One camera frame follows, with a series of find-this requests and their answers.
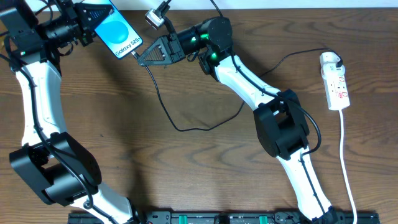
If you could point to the white charger plug adapter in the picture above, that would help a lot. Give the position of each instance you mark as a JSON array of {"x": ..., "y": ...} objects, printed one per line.
[{"x": 331, "y": 65}]

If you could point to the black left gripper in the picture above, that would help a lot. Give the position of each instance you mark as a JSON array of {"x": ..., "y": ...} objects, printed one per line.
[{"x": 78, "y": 23}]

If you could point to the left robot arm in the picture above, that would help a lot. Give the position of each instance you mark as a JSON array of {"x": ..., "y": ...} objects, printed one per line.
[{"x": 57, "y": 168}]

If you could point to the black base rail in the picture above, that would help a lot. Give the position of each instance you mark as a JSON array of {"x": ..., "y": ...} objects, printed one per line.
[{"x": 164, "y": 217}]

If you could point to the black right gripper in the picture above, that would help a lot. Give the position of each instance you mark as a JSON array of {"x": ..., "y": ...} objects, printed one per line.
[{"x": 174, "y": 48}]

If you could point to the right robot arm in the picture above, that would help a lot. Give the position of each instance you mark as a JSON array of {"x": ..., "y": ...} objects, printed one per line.
[{"x": 281, "y": 122}]

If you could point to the white power strip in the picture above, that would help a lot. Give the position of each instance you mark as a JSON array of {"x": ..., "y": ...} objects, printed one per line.
[{"x": 336, "y": 93}]

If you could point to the blue Samsung Galaxy smartphone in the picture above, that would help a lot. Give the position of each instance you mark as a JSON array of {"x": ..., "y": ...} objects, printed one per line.
[{"x": 116, "y": 33}]

